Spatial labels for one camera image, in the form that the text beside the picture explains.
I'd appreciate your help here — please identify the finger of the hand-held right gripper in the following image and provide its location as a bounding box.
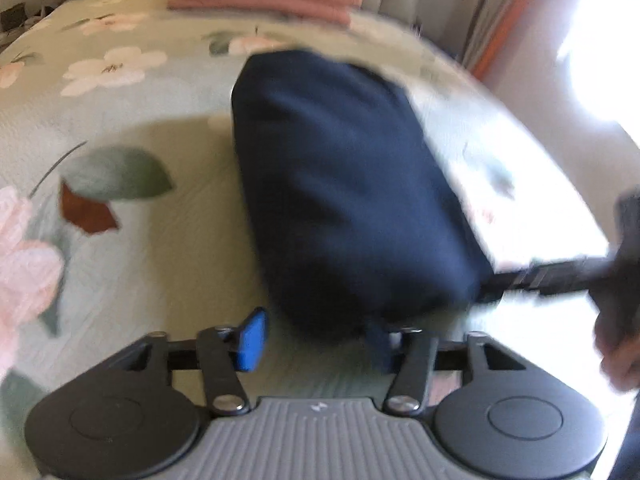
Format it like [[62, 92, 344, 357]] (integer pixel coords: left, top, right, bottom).
[[479, 254, 613, 298]]

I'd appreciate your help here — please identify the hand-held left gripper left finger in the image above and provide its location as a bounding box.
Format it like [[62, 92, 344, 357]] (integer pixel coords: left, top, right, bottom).
[[106, 306, 271, 418]]

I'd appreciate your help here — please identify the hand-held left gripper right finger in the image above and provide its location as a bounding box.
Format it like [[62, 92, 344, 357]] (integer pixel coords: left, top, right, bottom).
[[365, 322, 527, 418]]

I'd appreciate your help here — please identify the navy garment with white stripes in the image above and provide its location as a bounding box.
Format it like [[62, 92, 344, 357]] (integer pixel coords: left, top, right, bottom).
[[231, 50, 497, 343]]

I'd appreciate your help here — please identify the person's right hand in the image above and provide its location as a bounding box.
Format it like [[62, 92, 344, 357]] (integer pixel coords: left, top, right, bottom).
[[594, 305, 640, 392]]

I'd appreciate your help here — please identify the green floral bedspread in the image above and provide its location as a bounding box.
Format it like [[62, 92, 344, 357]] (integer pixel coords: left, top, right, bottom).
[[0, 0, 617, 480]]

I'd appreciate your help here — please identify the dark small object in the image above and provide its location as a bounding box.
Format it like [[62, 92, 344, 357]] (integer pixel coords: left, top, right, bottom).
[[0, 2, 32, 37]]

